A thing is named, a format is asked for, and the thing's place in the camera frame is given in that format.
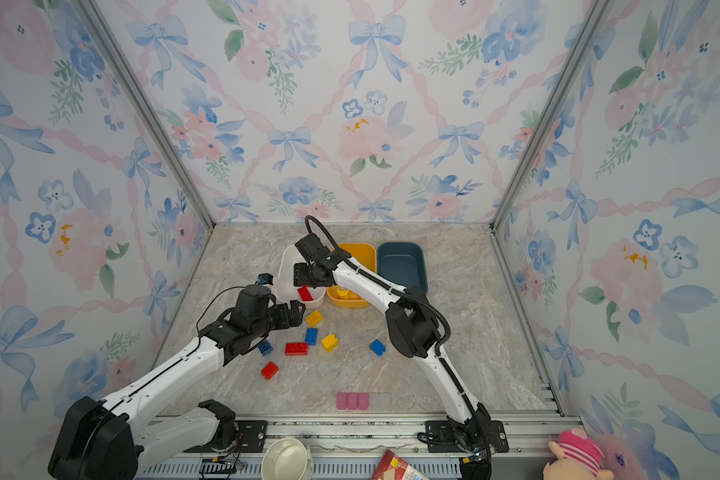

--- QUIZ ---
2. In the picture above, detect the white plastic bin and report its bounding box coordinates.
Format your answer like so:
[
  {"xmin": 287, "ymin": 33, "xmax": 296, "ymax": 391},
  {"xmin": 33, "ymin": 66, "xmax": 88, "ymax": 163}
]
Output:
[{"xmin": 274, "ymin": 245, "xmax": 326, "ymax": 310}]

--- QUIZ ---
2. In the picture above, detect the yellow plastic bin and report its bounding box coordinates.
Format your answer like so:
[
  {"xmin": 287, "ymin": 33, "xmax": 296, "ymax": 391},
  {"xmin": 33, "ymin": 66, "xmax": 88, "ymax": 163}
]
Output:
[{"xmin": 327, "ymin": 243, "xmax": 379, "ymax": 308}]

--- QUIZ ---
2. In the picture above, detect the dark teal plastic bin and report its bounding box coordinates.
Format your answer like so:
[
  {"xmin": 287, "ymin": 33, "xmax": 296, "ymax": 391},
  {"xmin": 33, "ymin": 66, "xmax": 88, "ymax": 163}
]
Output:
[{"xmin": 377, "ymin": 241, "xmax": 428, "ymax": 293}]

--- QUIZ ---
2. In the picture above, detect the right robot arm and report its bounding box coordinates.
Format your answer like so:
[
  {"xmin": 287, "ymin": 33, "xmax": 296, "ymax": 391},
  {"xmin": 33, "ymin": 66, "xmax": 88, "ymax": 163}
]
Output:
[{"xmin": 294, "ymin": 233, "xmax": 499, "ymax": 452}]

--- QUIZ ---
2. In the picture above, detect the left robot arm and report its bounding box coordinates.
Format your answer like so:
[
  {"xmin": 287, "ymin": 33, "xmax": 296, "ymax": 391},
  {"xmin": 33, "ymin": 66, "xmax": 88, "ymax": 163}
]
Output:
[{"xmin": 48, "ymin": 285, "xmax": 306, "ymax": 479}]

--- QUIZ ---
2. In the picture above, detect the yellow brick studs up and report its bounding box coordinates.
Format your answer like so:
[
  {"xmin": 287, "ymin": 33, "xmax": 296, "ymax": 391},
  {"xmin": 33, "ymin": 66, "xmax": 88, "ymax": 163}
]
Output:
[{"xmin": 305, "ymin": 310, "xmax": 324, "ymax": 328}]

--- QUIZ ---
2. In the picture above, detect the blue small brick left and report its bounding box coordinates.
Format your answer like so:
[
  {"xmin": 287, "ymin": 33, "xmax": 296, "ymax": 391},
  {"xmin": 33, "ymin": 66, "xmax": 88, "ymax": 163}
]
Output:
[{"xmin": 258, "ymin": 340, "xmax": 272, "ymax": 356}]

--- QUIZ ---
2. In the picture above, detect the red long brick left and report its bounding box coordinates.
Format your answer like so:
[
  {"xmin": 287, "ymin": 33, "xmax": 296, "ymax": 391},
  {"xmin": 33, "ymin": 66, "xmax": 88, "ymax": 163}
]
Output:
[{"xmin": 284, "ymin": 342, "xmax": 309, "ymax": 356}]

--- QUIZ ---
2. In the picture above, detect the red small brick front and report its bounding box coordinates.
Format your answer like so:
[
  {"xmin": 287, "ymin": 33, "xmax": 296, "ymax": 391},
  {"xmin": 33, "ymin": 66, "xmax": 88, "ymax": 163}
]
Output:
[{"xmin": 260, "ymin": 362, "xmax": 279, "ymax": 380}]

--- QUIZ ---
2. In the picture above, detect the blue brick right centre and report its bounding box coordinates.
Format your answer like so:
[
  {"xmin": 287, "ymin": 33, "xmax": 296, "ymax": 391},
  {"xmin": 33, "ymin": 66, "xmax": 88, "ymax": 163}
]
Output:
[{"xmin": 369, "ymin": 339, "xmax": 386, "ymax": 357}]

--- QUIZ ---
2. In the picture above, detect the pink block strip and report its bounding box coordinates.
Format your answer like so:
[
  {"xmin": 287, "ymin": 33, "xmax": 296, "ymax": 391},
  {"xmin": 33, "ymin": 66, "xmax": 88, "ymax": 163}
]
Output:
[{"xmin": 335, "ymin": 392, "xmax": 370, "ymax": 411}]

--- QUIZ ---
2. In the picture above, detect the white paper cup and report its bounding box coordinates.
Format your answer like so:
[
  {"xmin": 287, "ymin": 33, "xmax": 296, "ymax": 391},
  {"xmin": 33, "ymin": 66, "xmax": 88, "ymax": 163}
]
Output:
[{"xmin": 261, "ymin": 438, "xmax": 314, "ymax": 480}]

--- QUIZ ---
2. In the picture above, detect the red snack box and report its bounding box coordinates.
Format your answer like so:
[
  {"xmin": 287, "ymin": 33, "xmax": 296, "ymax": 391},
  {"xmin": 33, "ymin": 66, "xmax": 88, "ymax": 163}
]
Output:
[{"xmin": 371, "ymin": 450, "xmax": 428, "ymax": 480}]

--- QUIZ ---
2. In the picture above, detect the pink plush toy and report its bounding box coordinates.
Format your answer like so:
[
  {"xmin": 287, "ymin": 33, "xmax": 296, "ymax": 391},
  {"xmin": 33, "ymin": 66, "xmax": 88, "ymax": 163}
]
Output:
[{"xmin": 542, "ymin": 428, "xmax": 615, "ymax": 480}]

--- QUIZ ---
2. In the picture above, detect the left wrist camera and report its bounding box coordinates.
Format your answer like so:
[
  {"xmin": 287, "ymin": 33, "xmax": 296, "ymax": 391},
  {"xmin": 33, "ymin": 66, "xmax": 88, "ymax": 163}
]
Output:
[{"xmin": 256, "ymin": 273, "xmax": 275, "ymax": 287}]

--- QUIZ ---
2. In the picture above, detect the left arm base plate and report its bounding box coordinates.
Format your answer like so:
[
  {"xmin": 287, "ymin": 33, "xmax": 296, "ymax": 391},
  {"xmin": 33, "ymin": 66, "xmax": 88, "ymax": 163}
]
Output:
[{"xmin": 185, "ymin": 420, "xmax": 268, "ymax": 455}]

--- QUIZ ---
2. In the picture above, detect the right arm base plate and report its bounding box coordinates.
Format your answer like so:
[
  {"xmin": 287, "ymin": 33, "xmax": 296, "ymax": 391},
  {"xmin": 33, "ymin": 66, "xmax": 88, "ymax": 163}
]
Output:
[{"xmin": 417, "ymin": 420, "xmax": 510, "ymax": 455}]

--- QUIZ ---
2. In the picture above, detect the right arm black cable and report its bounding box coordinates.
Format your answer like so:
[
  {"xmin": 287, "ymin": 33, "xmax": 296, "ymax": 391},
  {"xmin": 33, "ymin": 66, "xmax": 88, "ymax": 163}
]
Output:
[{"xmin": 304, "ymin": 215, "xmax": 493, "ymax": 457}]

